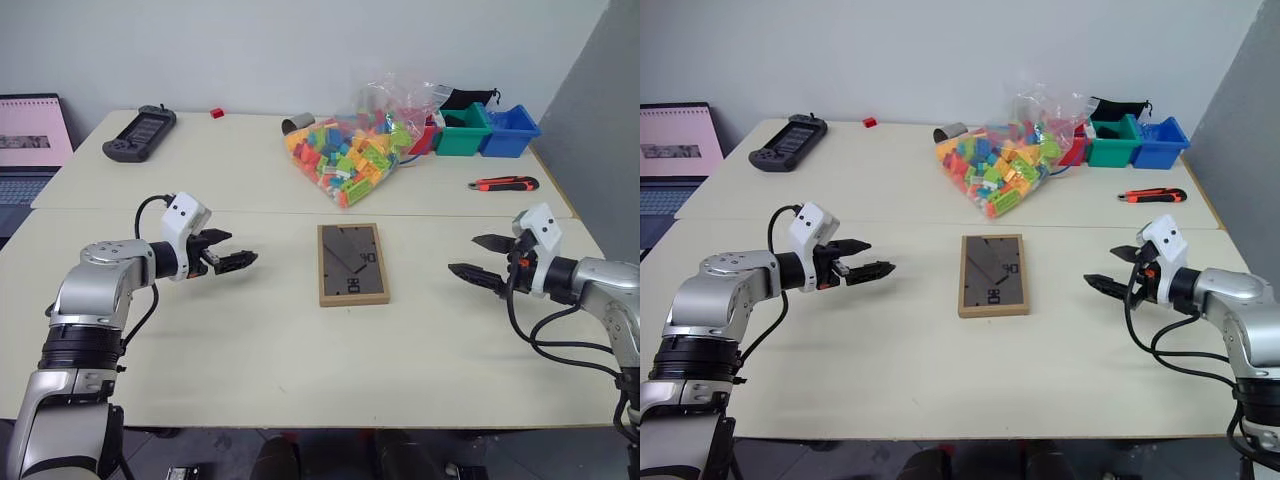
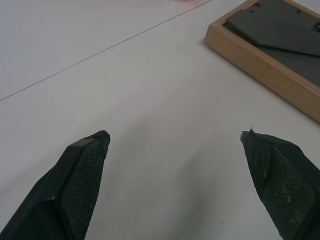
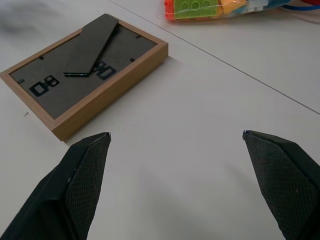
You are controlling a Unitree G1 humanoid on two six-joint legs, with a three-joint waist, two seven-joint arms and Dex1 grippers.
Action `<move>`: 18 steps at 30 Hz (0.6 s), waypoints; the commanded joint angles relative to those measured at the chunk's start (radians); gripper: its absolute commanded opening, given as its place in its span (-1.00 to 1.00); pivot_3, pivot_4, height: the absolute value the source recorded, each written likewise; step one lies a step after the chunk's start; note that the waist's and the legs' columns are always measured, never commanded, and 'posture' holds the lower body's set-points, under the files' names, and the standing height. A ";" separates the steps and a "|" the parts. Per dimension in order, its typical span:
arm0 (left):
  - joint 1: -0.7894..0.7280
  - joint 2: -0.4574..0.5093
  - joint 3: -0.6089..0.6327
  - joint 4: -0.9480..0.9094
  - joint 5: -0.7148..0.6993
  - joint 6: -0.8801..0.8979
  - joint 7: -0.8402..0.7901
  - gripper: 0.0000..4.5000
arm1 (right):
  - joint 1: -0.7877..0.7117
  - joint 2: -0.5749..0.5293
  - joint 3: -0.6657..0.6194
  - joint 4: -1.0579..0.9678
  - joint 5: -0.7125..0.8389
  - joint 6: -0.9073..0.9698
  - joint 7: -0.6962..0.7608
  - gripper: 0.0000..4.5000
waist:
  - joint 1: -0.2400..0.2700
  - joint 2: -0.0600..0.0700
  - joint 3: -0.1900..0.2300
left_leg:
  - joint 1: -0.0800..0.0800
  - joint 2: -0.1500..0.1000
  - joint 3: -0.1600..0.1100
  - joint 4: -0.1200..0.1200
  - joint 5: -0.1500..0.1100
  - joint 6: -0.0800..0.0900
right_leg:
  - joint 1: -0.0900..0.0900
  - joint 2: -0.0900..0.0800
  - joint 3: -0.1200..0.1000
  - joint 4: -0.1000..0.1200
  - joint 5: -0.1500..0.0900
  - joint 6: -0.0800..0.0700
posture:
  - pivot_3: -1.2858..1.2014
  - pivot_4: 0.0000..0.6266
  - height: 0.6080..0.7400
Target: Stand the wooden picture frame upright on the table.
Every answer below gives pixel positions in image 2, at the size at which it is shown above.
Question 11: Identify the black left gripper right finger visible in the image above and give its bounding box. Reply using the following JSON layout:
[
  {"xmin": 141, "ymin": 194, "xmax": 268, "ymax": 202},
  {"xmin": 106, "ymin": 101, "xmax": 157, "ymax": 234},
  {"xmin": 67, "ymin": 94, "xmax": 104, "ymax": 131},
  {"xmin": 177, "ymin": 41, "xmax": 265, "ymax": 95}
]
[{"xmin": 238, "ymin": 126, "xmax": 320, "ymax": 240}]

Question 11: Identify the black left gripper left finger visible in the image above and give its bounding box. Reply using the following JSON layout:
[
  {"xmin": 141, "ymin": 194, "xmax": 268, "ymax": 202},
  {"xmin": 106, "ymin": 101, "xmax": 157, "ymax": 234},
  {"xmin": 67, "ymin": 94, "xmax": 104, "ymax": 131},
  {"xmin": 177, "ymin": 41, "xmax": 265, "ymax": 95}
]
[{"xmin": 0, "ymin": 129, "xmax": 111, "ymax": 240}]

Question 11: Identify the wooden picture frame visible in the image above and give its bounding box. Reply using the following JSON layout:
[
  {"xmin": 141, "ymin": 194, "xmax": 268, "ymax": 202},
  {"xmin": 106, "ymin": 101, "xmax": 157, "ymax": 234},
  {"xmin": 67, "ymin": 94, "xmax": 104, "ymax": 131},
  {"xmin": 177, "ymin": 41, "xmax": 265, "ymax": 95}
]
[{"xmin": 204, "ymin": 0, "xmax": 320, "ymax": 124}]

